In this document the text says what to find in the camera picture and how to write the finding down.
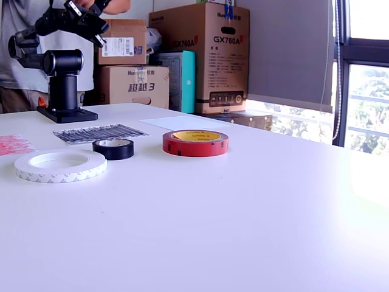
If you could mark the grey roller blind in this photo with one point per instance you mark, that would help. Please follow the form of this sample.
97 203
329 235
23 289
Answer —
288 45

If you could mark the person left forearm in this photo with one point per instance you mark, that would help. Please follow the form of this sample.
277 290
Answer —
120 6

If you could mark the red tape roll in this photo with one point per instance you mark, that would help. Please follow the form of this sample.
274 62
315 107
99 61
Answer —
194 149

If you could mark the cardboard box with blue print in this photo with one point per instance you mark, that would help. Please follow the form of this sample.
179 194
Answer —
133 88

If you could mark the black tape roll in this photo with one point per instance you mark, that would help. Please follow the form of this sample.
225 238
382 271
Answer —
112 153

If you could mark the black scribbled paper sheet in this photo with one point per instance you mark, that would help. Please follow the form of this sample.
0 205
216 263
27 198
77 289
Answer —
91 132

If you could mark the white plastic bag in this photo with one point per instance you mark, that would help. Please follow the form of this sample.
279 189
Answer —
153 39

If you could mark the black wrist watch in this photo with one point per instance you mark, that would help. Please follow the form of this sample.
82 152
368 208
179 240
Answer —
104 6

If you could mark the dark window frame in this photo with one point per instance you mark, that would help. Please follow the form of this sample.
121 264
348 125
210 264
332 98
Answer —
342 91

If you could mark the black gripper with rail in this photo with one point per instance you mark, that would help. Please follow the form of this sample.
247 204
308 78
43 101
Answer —
92 22

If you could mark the white tape roll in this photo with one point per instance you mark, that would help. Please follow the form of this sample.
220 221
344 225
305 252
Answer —
60 176

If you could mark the cardboard box with shipping label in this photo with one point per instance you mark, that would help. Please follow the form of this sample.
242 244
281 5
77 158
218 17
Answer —
121 29

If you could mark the plain white paper sheet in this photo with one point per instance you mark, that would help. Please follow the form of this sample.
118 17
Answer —
182 123

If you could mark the person left hand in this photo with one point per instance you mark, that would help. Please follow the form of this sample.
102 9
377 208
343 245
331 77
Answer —
85 3

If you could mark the person torso in grey shirt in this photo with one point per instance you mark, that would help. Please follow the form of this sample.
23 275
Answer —
12 76

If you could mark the large printed cardboard box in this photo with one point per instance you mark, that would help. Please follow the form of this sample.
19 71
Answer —
188 70

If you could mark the red scribbled paper sheet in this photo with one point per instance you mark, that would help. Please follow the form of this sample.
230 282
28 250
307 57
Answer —
15 146

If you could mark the teal sided box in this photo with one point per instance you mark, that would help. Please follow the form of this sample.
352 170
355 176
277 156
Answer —
188 82

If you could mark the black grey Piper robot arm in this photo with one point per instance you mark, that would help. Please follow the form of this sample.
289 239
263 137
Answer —
64 91

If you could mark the orange table clamp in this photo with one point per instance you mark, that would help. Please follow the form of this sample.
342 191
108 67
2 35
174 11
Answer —
42 102

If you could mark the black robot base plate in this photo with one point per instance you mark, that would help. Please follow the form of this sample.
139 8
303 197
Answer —
76 117

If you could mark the dark printed carton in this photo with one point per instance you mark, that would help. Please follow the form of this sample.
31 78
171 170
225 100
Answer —
237 120

